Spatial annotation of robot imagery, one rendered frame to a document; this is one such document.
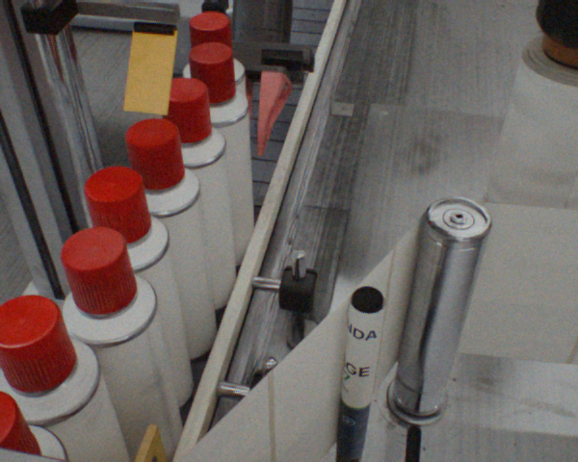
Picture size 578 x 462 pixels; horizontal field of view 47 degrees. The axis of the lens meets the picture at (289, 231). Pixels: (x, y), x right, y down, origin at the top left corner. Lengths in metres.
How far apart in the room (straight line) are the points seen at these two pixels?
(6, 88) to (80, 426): 0.27
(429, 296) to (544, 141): 0.21
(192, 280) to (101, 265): 0.15
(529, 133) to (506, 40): 0.56
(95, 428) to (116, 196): 0.12
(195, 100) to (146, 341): 0.17
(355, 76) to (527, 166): 0.45
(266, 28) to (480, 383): 0.36
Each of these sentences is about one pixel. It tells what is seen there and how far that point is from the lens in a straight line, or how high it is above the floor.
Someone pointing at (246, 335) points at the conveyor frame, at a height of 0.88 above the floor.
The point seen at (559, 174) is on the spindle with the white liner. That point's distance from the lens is 0.60.
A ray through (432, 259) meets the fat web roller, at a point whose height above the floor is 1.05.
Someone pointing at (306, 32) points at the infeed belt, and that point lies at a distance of 1.00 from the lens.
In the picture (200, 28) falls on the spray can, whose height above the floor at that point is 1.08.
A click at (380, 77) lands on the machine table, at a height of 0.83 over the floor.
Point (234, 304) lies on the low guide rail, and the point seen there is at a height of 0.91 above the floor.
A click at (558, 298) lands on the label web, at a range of 0.48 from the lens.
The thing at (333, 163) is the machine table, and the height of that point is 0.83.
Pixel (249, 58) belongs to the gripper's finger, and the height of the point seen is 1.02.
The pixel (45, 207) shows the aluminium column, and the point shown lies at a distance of 0.59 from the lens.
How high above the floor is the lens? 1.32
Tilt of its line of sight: 43 degrees down
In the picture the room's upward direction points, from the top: straight up
